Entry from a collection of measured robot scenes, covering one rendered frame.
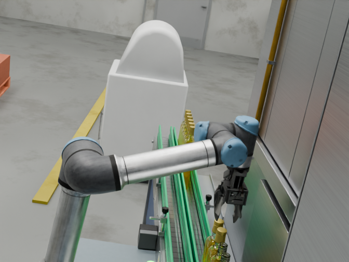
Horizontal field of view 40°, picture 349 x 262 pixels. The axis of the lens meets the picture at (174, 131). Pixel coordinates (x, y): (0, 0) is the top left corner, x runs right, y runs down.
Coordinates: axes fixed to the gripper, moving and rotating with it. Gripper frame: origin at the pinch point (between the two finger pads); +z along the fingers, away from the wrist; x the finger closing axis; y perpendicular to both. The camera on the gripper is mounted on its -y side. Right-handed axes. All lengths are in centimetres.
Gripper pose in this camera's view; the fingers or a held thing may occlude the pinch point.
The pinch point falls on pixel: (225, 217)
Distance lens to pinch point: 163.8
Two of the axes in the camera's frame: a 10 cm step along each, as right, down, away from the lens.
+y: 0.6, 3.4, -9.4
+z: -1.5, 9.3, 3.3
